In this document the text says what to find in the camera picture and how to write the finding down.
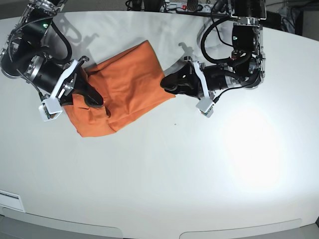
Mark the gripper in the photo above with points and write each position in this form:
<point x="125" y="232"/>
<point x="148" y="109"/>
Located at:
<point x="66" y="81"/>
<point x="186" y="82"/>

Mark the black box on right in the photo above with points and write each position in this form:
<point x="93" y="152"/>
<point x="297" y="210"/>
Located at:
<point x="273" y="21"/>

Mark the white power strip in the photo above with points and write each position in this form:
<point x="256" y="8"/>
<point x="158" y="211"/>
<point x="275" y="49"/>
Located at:
<point x="199" y="7"/>

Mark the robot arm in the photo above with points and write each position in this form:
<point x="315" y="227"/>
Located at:
<point x="24" y="55"/>
<point x="243" y="69"/>

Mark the orange T-shirt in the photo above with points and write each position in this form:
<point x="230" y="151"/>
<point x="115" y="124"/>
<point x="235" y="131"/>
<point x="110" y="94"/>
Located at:
<point x="130" y="86"/>

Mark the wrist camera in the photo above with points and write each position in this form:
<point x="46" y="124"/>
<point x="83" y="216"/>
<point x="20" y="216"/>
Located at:
<point x="50" y="109"/>
<point x="205" y="106"/>

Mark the white label sticker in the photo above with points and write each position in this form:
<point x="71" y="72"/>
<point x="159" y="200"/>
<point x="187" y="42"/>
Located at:
<point x="11" y="201"/>

